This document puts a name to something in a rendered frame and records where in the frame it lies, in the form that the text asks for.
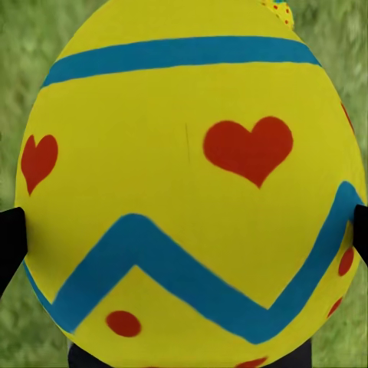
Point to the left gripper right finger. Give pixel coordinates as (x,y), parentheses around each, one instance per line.
(361,231)

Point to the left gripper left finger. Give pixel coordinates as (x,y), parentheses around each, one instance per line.
(13,244)

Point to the easter egg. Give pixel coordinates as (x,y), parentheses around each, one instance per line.
(282,9)
(189,177)

